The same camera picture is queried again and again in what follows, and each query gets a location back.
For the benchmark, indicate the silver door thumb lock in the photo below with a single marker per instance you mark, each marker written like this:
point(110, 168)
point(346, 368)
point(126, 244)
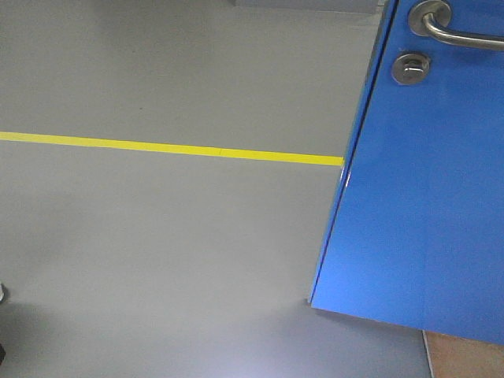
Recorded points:
point(410, 68)

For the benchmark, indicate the blue door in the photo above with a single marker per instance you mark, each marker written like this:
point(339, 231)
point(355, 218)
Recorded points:
point(416, 232)

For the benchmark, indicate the silver door lever handle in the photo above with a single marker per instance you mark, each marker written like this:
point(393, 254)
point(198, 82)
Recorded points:
point(431, 19)

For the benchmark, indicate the brown wooden platform right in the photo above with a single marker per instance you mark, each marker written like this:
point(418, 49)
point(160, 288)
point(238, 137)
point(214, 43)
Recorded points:
point(450, 356)

